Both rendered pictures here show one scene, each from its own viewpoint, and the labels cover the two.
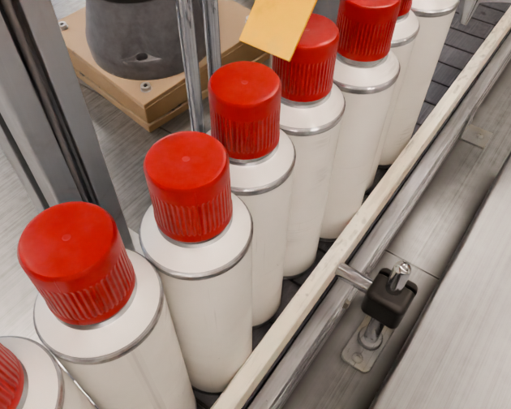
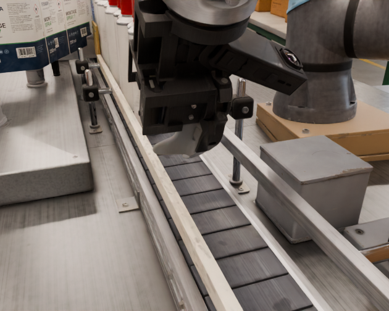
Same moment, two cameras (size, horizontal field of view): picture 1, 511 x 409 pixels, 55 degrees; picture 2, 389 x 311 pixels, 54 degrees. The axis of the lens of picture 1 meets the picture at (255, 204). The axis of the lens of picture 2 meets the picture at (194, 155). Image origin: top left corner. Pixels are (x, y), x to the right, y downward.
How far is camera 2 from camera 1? 0.94 m
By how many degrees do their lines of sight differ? 88
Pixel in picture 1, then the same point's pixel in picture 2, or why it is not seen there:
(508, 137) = (107, 218)
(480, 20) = (213, 233)
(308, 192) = not seen: hidden behind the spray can
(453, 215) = (100, 166)
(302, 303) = (110, 79)
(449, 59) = (183, 183)
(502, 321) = (50, 118)
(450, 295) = (73, 115)
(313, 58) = not seen: outside the picture
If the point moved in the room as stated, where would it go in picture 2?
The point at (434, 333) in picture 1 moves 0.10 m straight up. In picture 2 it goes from (71, 108) to (63, 55)
